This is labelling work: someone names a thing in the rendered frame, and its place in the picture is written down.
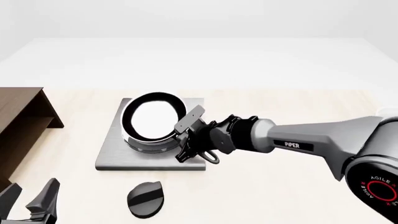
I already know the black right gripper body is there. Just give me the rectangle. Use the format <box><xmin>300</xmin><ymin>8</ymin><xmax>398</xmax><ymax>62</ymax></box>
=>
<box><xmin>178</xmin><ymin>119</ymin><xmax>219</xmax><ymax>153</ymax></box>

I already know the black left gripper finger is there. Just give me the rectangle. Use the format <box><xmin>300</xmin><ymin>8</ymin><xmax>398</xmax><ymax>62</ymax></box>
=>
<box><xmin>25</xmin><ymin>177</ymin><xmax>61</xmax><ymax>220</ymax></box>
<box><xmin>0</xmin><ymin>182</ymin><xmax>23</xmax><ymax>220</ymax></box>

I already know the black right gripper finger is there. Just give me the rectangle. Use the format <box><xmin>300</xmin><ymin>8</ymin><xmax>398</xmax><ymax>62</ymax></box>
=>
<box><xmin>175</xmin><ymin>140</ymin><xmax>203</xmax><ymax>164</ymax></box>

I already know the dark wooden cabinet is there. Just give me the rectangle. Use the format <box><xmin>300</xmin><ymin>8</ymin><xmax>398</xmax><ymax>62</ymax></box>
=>
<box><xmin>0</xmin><ymin>86</ymin><xmax>65</xmax><ymax>188</ymax></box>

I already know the flat grey stove plate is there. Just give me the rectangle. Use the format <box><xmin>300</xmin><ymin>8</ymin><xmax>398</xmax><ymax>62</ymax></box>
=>
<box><xmin>93</xmin><ymin>97</ymin><xmax>207</xmax><ymax>172</ymax></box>

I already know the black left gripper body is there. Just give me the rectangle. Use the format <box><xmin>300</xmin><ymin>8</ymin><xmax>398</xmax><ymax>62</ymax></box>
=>
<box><xmin>0</xmin><ymin>213</ymin><xmax>59</xmax><ymax>224</ymax></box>

